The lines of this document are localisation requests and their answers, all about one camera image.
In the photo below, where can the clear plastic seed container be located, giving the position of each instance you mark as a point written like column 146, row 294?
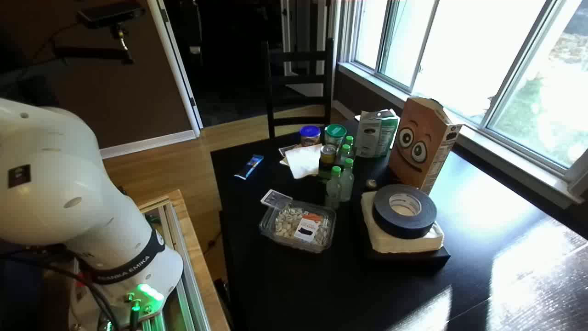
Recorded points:
column 300, row 224

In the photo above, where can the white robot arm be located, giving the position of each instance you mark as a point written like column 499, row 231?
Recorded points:
column 56, row 189

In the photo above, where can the white green carton caddy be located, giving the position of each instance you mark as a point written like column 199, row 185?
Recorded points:
column 376, row 132

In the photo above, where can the black tape roll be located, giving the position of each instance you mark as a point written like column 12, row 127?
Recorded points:
column 403, row 211

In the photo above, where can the orange smiley face box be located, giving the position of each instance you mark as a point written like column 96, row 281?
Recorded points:
column 423, row 141

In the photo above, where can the blue lid jar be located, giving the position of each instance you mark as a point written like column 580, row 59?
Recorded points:
column 311, row 134

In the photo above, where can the playing card deck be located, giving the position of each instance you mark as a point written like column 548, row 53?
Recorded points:
column 276, row 198

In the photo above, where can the blue snack bar wrapper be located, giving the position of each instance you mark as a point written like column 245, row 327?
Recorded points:
column 249, row 167

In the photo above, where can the green lid jar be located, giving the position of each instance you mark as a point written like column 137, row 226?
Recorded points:
column 335, row 134

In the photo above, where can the black wooden chair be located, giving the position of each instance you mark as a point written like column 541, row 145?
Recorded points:
column 321, row 71

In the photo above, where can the green cap bottle on table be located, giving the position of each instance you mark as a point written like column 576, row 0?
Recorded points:
column 346, row 178

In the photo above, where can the white paper napkin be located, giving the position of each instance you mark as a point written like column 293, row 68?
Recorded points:
column 304, row 160

